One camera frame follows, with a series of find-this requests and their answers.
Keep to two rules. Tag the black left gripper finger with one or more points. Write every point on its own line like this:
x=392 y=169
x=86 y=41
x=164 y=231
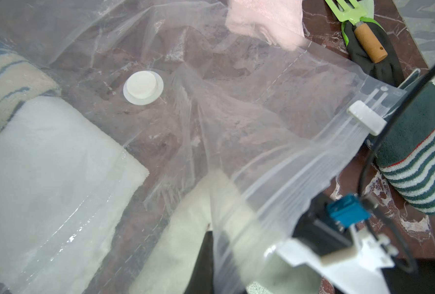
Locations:
x=201 y=281

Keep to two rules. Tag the light green towel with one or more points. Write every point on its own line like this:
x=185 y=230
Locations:
x=169 y=267

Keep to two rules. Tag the clear plastic vacuum bag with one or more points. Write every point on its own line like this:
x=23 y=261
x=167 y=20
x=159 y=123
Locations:
x=274 y=121

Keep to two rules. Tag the green white striped towel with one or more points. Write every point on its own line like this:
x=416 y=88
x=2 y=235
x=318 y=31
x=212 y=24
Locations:
x=406 y=157

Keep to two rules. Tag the blue patterned towel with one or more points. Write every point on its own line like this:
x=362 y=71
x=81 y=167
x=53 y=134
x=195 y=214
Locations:
x=20 y=81

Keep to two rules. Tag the white round bag valve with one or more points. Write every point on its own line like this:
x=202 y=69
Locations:
x=143 y=88

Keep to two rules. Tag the white bag zip slider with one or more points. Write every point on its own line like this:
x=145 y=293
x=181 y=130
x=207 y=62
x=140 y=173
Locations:
x=367 y=117

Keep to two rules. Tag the pink folded towel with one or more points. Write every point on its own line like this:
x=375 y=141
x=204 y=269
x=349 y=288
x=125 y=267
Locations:
x=277 y=22

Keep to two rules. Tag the green garden fork wooden handle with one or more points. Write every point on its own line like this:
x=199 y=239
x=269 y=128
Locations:
x=352 y=12

